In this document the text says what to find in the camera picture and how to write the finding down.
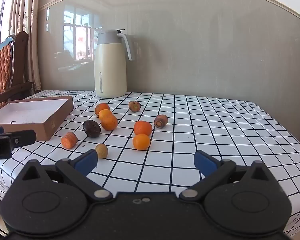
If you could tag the orange carrot piece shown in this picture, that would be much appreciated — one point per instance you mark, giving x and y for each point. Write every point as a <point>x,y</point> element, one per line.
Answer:
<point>69,140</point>

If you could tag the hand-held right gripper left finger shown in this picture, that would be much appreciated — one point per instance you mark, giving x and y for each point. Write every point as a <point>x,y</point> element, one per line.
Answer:
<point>86,161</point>

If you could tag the large orange tangerine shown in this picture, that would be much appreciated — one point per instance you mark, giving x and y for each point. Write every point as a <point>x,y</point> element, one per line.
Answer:
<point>142,128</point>

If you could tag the brown cardboard box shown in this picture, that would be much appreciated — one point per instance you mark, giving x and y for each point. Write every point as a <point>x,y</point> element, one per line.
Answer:
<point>27,130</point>

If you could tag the embroidered beige curtain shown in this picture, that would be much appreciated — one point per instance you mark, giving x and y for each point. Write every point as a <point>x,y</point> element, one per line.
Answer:
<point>32,42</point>

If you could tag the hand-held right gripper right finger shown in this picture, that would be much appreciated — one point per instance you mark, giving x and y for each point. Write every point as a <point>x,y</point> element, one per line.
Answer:
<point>205,162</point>

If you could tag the dark purple round fruit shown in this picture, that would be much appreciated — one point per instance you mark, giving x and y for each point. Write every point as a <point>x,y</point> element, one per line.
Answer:
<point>92,128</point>

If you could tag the small yellow-orange tangerine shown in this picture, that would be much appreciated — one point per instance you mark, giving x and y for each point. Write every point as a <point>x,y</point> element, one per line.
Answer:
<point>141,142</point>
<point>104,114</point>

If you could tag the wooden sofa orange tufted cushion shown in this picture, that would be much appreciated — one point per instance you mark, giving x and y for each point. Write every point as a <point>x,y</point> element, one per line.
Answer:
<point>0,67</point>

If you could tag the cream thermos jug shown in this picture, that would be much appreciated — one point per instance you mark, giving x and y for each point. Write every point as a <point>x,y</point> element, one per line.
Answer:
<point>110,72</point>

